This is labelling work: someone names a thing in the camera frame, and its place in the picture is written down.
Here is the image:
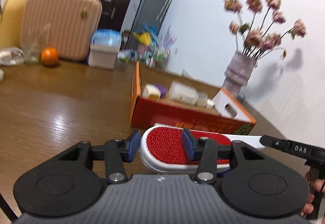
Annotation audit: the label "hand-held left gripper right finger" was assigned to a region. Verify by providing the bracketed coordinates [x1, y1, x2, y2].
[181, 129, 267, 185]

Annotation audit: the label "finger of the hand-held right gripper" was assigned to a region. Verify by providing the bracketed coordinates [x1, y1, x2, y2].
[259, 135, 325, 161]

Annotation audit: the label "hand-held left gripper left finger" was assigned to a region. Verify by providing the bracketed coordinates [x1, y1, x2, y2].
[54, 129, 141, 184]

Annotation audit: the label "red and white lint brush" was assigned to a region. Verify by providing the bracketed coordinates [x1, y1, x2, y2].
[139, 124, 266, 174]

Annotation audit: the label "red cardboard box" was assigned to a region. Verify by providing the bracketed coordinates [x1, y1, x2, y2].
[130, 61, 257, 136]

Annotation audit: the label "white plastic bottle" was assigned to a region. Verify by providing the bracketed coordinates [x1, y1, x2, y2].
[169, 81, 215, 109]

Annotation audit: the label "purple plastic container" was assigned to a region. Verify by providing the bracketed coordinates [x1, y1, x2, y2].
[155, 84, 168, 98]

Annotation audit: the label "person's right hand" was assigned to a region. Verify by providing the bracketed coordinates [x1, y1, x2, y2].
[303, 171, 325, 215]

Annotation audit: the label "grey textured vase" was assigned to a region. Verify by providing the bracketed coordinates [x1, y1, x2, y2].
[222, 51, 257, 99]

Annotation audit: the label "pink flower pot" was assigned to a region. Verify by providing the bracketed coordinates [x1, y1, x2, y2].
[137, 42, 151, 58]

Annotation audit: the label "white bin with blue lid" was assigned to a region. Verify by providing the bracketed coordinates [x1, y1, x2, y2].
[88, 29, 122, 70]

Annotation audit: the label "yellow watering can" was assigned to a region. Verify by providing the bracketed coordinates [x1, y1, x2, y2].
[133, 31, 153, 46]

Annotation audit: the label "dried pink roses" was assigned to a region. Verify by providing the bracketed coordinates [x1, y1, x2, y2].
[223, 0, 308, 60]

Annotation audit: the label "blue folding rack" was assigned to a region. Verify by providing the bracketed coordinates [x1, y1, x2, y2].
[141, 23, 160, 42]

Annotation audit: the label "orange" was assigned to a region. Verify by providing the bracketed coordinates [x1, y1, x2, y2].
[40, 47, 60, 66]

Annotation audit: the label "grey refrigerator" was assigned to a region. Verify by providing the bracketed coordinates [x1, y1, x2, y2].
[126, 0, 176, 49]

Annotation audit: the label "pink ribbed suitcase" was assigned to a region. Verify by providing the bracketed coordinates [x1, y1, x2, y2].
[20, 0, 102, 62]

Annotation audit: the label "clear glass cup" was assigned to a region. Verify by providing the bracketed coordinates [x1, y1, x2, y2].
[20, 24, 50, 64]

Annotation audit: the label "white folded umbrella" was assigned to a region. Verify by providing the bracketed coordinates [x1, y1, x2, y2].
[156, 0, 176, 21]

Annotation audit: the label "dark entrance door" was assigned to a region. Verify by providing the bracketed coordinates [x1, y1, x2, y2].
[94, 0, 138, 32]

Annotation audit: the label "yellow thermos bottle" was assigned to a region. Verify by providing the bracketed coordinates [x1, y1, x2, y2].
[0, 0, 31, 49]

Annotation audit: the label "wire rack with bottles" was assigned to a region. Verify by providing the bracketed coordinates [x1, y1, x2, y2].
[145, 45, 171, 70]

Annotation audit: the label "purple flower wall sticker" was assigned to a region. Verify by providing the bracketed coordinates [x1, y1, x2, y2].
[160, 24, 177, 50]

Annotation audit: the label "white charger cable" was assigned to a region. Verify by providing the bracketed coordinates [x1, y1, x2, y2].
[0, 46, 24, 66]

